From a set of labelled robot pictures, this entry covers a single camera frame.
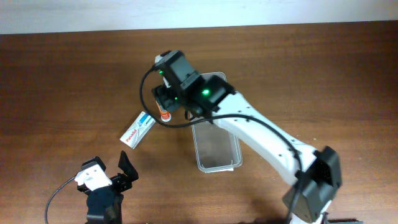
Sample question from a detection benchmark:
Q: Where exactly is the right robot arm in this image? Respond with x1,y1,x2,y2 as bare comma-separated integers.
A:
152,74,342,223

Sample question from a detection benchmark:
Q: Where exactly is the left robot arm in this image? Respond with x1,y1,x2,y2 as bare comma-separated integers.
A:
74,151,139,224

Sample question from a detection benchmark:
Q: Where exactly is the white Panadol medicine box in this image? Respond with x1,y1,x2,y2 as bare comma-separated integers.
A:
119,111,155,149

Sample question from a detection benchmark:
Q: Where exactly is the orange effervescent tablet tube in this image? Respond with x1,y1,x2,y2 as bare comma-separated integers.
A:
156,101,172,123

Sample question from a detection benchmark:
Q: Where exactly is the clear plastic container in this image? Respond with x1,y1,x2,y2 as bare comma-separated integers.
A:
185,71,243,174

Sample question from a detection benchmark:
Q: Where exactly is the right black cable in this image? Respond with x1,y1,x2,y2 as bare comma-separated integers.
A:
139,65,304,224

